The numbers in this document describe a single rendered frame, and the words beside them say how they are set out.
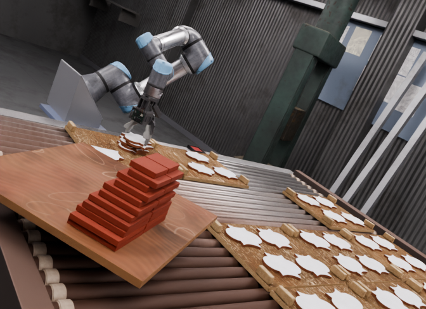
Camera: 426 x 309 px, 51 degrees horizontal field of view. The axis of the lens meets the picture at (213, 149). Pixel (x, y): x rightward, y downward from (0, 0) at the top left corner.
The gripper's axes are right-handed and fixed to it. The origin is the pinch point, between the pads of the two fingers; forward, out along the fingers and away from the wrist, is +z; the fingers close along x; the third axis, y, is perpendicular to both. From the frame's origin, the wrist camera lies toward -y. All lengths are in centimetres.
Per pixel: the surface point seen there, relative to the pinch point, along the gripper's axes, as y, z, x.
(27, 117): 23.3, 7.4, -37.6
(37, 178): 83, -5, 21
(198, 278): 57, 8, 62
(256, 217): -9, 7, 60
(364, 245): -42, 5, 105
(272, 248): 18, 5, 73
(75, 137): 20.5, 5.3, -14.9
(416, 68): -305, -103, 94
